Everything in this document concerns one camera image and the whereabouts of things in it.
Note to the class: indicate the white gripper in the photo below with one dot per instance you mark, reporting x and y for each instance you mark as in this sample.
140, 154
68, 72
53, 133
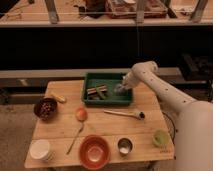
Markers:
124, 86

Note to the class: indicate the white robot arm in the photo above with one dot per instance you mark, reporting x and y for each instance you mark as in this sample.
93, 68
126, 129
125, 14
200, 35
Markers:
194, 139

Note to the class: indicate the green plastic tray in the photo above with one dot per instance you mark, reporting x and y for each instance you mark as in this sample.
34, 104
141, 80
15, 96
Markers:
110, 80

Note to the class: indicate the brown tray on shelf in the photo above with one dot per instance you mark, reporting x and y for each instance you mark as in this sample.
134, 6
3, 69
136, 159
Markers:
128, 8

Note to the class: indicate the wooden spoon with dark tip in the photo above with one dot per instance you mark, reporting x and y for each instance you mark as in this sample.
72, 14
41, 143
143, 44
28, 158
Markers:
137, 115

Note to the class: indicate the wooden table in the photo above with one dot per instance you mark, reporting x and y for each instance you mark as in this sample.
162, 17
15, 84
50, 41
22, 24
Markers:
61, 130

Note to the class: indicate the orange peach fruit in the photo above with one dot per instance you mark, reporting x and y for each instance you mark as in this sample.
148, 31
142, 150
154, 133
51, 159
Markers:
81, 114

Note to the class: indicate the small metal cup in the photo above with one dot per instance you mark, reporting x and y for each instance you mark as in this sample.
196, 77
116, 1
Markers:
125, 146

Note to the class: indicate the green plastic cup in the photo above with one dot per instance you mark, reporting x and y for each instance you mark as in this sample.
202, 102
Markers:
160, 138

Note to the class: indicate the yellow banana toy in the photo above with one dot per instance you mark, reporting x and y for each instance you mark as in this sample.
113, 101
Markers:
59, 98

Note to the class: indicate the orange plastic bowl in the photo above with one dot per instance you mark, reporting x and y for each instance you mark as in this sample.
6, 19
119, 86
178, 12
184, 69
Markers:
94, 152

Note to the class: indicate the dark bowl with nuts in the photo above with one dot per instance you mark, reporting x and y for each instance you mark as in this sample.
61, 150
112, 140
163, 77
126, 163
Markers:
45, 108

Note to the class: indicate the white ribbed cup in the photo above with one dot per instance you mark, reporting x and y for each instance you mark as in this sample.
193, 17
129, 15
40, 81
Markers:
41, 150

